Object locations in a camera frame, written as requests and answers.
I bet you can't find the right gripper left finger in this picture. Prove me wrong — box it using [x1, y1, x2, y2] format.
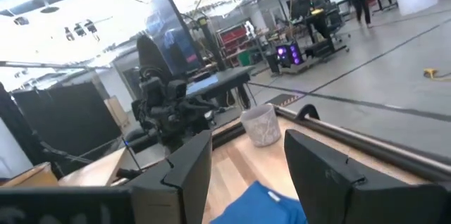
[126, 129, 214, 224]

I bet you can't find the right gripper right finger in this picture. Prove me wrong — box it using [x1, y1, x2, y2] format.
[283, 128, 451, 224]

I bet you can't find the blue cloth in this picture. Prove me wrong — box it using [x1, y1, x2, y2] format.
[210, 180, 309, 224]

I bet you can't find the grey patterned mug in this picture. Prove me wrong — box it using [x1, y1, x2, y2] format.
[240, 103, 282, 148]

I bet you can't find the grey side desk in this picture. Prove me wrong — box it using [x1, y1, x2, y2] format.
[185, 66, 255, 109]

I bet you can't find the computer monitor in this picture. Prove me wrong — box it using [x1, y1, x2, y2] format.
[146, 0, 202, 74]

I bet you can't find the red storage rack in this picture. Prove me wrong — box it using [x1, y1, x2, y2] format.
[216, 25, 255, 68]

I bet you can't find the black floor grille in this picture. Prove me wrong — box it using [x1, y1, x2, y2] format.
[264, 93, 300, 108]

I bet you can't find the black partition panel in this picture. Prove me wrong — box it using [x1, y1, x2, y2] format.
[10, 81, 123, 158]

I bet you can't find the computer tower with purple lights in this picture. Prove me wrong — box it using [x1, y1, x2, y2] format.
[275, 42, 304, 68]

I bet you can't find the yellow floor object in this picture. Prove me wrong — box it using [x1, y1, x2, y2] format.
[422, 68, 451, 82]

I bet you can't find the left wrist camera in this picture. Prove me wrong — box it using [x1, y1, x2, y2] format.
[140, 77, 188, 108]

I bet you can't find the black table frame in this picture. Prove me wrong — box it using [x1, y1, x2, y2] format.
[211, 104, 451, 183]

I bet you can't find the black cable loop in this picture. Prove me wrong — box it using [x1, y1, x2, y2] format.
[295, 104, 321, 121]

